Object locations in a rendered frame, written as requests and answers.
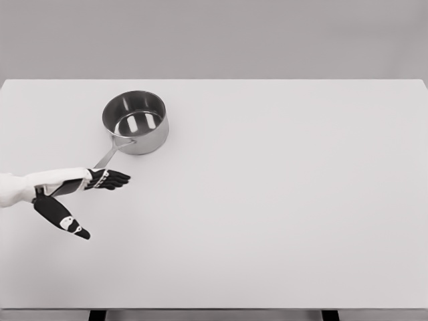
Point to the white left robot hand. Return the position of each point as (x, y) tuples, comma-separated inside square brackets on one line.
[(58, 176)]

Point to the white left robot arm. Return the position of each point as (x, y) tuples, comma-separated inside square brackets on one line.
[(8, 190)]

